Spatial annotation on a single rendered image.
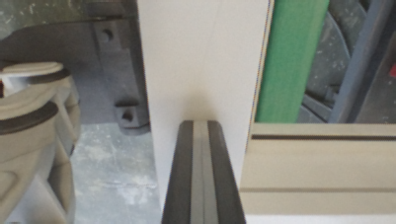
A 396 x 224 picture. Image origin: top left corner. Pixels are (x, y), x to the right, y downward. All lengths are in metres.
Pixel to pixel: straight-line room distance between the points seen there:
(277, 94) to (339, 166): 0.07
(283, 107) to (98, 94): 0.91
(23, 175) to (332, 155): 0.36
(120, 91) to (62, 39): 0.29
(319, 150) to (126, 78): 0.81
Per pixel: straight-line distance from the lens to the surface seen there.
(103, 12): 0.88
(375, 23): 0.58
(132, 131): 1.02
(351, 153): 0.21
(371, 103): 0.62
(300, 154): 0.19
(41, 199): 0.42
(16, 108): 0.57
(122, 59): 0.89
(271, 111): 0.17
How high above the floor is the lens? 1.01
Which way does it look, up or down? 62 degrees down
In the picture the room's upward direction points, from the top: 180 degrees clockwise
